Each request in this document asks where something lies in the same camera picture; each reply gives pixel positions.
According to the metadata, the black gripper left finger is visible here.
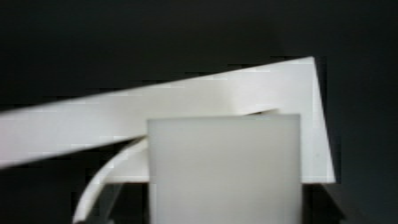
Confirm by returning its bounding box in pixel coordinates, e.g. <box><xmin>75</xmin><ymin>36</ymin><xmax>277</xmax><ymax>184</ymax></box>
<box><xmin>105</xmin><ymin>183</ymin><xmax>149</xmax><ymax>224</ymax></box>

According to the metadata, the white stool leg block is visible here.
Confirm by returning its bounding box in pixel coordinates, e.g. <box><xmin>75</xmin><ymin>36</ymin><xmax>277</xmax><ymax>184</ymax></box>
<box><xmin>148</xmin><ymin>115</ymin><xmax>302</xmax><ymax>224</ymax></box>

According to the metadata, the white front fence rail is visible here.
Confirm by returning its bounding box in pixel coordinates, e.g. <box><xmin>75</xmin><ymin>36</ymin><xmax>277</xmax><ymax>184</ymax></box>
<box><xmin>0</xmin><ymin>55</ymin><xmax>322</xmax><ymax>169</ymax></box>

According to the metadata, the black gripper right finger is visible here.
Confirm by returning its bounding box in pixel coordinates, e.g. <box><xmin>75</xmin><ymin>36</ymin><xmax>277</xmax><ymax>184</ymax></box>
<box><xmin>302</xmin><ymin>184</ymin><xmax>356</xmax><ymax>224</ymax></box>

